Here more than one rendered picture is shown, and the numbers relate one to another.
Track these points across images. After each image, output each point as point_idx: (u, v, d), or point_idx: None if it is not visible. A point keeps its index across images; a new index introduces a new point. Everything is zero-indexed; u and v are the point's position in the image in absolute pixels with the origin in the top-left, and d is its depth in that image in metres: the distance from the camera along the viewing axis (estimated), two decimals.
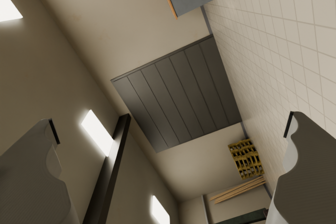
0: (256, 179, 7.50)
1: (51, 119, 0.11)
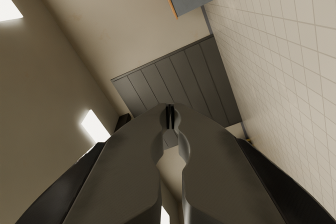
0: None
1: (168, 105, 0.11)
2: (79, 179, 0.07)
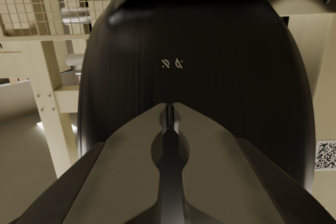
0: None
1: (168, 105, 0.11)
2: (79, 179, 0.07)
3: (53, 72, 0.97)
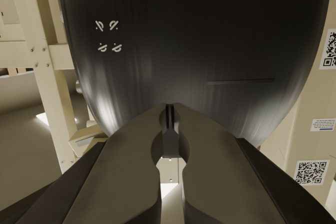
0: None
1: (168, 105, 0.11)
2: (79, 179, 0.07)
3: (47, 25, 0.93)
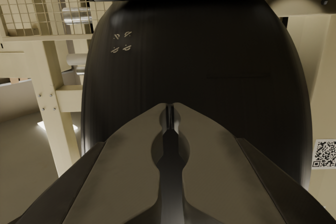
0: None
1: (168, 105, 0.11)
2: (79, 179, 0.07)
3: (54, 72, 0.98)
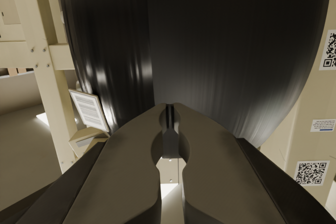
0: None
1: (168, 105, 0.11)
2: (79, 179, 0.07)
3: (47, 26, 0.94)
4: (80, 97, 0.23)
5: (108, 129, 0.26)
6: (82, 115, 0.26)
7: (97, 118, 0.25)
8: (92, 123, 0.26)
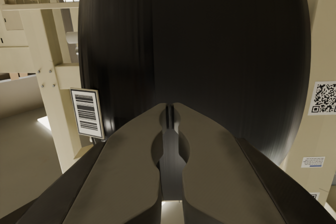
0: None
1: (168, 105, 0.11)
2: (79, 179, 0.07)
3: (54, 48, 0.98)
4: (80, 95, 0.23)
5: (104, 136, 0.24)
6: (78, 121, 0.24)
7: (94, 121, 0.23)
8: (87, 130, 0.24)
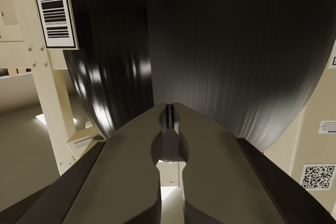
0: None
1: (168, 105, 0.11)
2: (79, 179, 0.07)
3: None
4: None
5: (77, 45, 0.18)
6: (45, 28, 0.18)
7: (64, 24, 0.17)
8: (56, 40, 0.18)
